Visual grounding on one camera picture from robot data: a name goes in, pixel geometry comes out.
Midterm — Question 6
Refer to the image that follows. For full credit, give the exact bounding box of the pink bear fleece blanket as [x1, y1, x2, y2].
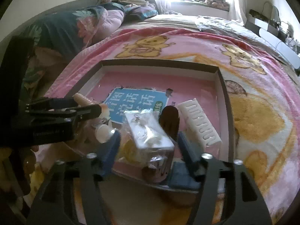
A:
[45, 26, 299, 224]

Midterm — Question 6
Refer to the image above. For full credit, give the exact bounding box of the small blue grey box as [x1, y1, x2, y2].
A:
[167, 162, 200, 191]

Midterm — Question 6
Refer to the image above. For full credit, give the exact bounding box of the shallow cardboard box tray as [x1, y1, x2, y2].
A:
[65, 59, 235, 194]

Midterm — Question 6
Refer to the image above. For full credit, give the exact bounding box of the clear packet with jewelry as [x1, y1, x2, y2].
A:
[141, 155, 172, 184]

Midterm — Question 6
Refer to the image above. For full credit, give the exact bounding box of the floral dark green duvet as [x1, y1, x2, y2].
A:
[20, 3, 126, 98]

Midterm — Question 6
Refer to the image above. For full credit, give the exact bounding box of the white bench beside bed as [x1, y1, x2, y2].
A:
[245, 9, 299, 72]

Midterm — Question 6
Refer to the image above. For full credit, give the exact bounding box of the left human hand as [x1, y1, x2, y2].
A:
[1, 145, 39, 201]

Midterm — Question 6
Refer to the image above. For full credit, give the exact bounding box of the white earring card packet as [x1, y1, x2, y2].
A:
[121, 109, 174, 167]

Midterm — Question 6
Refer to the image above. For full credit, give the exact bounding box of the purple blue pillow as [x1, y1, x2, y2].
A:
[124, 6, 159, 22]

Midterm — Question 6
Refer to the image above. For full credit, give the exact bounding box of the brown oval hair barrette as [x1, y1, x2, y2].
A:
[159, 106, 180, 141]

